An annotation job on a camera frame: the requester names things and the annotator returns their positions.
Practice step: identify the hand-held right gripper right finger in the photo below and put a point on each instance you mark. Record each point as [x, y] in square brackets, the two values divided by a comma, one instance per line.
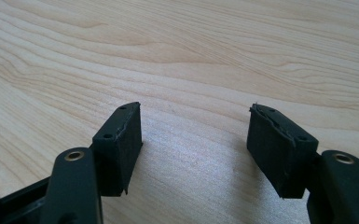
[279, 155]

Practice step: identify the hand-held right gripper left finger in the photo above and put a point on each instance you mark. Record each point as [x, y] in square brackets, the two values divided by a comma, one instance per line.
[118, 152]

